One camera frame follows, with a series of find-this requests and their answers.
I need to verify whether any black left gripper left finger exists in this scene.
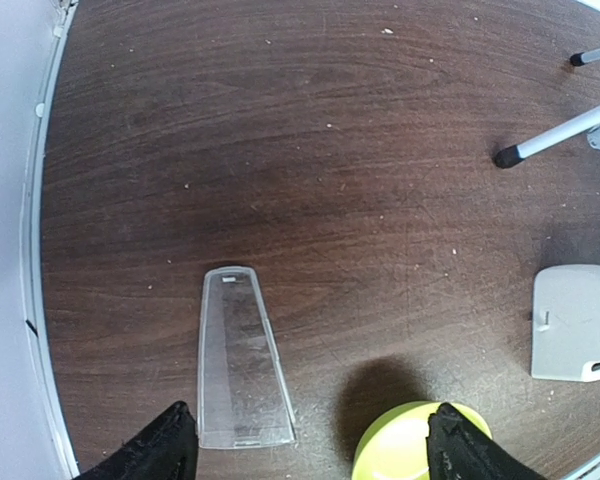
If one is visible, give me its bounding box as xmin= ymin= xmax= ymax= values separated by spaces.
xmin=78 ymin=401 xmax=199 ymax=480

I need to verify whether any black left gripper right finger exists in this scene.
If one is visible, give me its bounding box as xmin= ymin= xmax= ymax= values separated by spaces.
xmin=426 ymin=403 xmax=544 ymax=480

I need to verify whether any clear metronome cover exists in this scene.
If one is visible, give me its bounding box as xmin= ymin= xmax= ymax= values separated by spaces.
xmin=197 ymin=266 xmax=296 ymax=450

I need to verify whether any white metronome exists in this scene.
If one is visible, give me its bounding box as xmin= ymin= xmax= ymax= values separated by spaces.
xmin=531 ymin=264 xmax=600 ymax=382

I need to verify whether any lime green bowl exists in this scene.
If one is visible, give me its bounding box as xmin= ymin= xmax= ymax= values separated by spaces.
xmin=350 ymin=399 xmax=495 ymax=480

